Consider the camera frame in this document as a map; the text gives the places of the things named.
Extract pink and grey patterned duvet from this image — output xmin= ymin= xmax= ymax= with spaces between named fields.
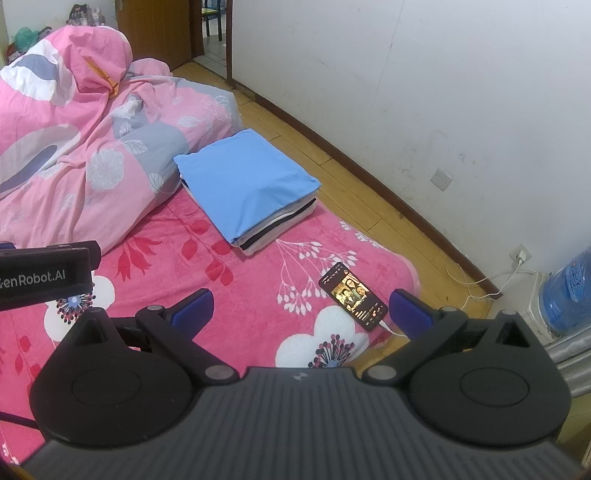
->
xmin=0 ymin=25 xmax=245 ymax=257

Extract pink floral bed sheet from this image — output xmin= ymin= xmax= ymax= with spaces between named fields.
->
xmin=0 ymin=191 xmax=422 ymax=467

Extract blue water bottle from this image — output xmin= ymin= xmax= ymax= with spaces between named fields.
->
xmin=540 ymin=244 xmax=591 ymax=335

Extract black cable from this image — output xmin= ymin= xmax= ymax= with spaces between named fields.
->
xmin=0 ymin=411 xmax=38 ymax=429

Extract white water dispenser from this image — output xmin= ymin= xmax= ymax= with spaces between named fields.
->
xmin=522 ymin=271 xmax=591 ymax=400

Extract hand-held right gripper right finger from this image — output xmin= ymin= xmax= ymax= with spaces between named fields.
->
xmin=365 ymin=288 xmax=541 ymax=387

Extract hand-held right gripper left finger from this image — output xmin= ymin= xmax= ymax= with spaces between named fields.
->
xmin=60 ymin=288 xmax=238 ymax=387

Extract black smartphone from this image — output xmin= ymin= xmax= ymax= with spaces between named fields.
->
xmin=320 ymin=262 xmax=389 ymax=332

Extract brown wooden door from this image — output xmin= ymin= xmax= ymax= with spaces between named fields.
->
xmin=115 ymin=0 xmax=192 ymax=70

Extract dark wooden chair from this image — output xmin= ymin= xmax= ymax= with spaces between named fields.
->
xmin=202 ymin=0 xmax=227 ymax=42

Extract orange ribbon tie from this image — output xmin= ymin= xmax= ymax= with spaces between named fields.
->
xmin=82 ymin=55 xmax=122 ymax=97

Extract black printed bag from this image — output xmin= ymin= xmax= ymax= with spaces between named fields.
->
xmin=67 ymin=4 xmax=107 ymax=27

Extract white charging cable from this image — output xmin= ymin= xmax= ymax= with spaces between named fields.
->
xmin=379 ymin=262 xmax=532 ymax=343

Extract dark brown door frame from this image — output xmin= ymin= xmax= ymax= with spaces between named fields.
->
xmin=188 ymin=0 xmax=237 ymax=89

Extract folded white and black clothes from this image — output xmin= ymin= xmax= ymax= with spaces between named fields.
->
xmin=180 ymin=178 xmax=319 ymax=257

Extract white wall plug socket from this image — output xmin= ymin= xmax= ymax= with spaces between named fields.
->
xmin=508 ymin=244 xmax=534 ymax=267

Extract light blue shirt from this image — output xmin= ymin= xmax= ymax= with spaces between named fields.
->
xmin=173 ymin=129 xmax=321 ymax=245

